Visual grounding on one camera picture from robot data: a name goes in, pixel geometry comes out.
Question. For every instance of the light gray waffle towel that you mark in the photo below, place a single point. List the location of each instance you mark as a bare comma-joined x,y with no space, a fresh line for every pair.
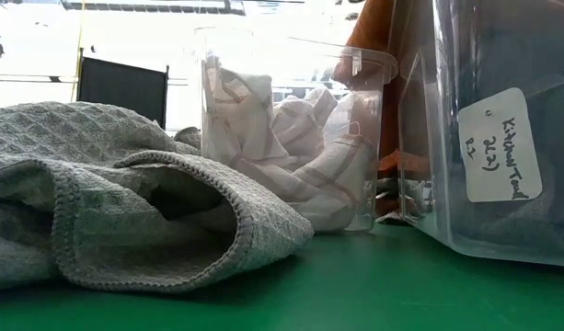
102,220

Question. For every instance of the black standing panel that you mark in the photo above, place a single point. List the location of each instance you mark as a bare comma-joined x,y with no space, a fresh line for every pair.
125,92

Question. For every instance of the small white cloth piece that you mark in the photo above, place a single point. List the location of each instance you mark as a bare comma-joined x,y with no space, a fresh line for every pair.
389,217

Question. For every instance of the white checked kitchen towel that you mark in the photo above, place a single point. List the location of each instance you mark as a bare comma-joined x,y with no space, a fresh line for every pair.
245,119

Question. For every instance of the white handwritten paper label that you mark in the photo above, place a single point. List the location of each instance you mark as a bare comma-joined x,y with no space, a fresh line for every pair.
498,147

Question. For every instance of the clear plastic bin with label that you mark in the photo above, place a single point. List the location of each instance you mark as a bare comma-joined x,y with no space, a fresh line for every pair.
493,239

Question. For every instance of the green table mat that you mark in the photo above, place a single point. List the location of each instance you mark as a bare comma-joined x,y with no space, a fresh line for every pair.
355,285

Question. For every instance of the small gray waffle towel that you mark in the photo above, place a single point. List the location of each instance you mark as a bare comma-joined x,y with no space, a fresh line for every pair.
189,137

